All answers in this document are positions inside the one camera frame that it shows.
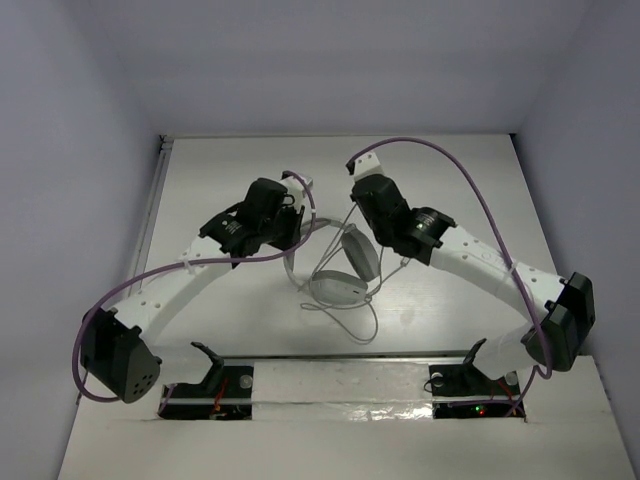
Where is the white over-ear headphones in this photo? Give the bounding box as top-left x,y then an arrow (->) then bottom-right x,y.
283,217 -> 382,307

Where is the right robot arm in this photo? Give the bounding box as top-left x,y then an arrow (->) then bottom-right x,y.
351,174 -> 595,393

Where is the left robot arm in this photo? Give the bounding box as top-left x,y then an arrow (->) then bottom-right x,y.
72,171 -> 316,404

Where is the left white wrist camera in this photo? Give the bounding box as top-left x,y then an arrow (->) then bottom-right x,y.
279,171 -> 313,211

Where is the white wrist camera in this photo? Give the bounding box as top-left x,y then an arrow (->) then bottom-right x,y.
345,151 -> 384,182
279,171 -> 313,211

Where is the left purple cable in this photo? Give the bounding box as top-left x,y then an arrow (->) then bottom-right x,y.
72,172 -> 317,401

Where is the purple cable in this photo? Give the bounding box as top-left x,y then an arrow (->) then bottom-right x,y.
348,138 -> 554,419
72,172 -> 317,401

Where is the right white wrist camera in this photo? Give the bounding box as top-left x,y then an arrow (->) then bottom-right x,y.
345,151 -> 384,182

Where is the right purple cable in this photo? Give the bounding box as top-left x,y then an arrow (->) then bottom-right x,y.
348,138 -> 554,419

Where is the aluminium side rail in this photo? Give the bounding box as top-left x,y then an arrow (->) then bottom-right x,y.
128,135 -> 174,277

